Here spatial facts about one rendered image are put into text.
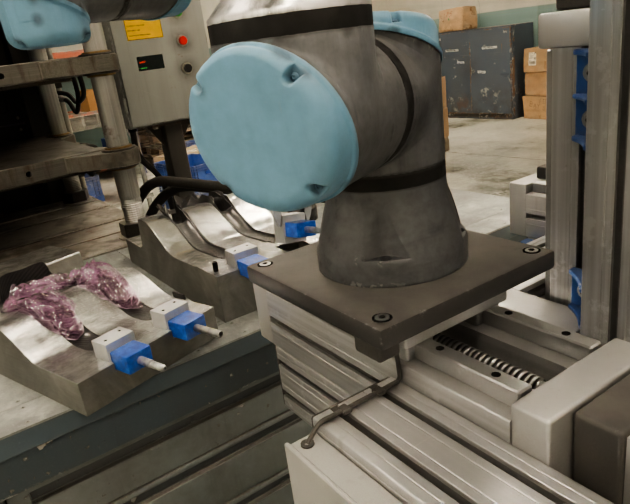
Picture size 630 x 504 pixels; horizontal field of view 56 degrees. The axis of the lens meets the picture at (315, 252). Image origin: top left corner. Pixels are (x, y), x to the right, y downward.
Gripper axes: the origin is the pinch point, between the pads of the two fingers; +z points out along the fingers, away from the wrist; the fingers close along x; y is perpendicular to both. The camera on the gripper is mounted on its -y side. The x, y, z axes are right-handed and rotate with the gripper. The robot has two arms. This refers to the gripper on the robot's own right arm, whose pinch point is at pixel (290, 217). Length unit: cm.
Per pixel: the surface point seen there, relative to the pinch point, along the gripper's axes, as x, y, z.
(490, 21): 610, -439, -172
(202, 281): -16.9, -5.6, 9.8
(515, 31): 574, -374, -143
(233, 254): -13.3, 1.0, 4.8
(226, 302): -15.6, 0.7, 13.2
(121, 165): -10, -68, -14
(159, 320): -29.4, 5.0, 12.5
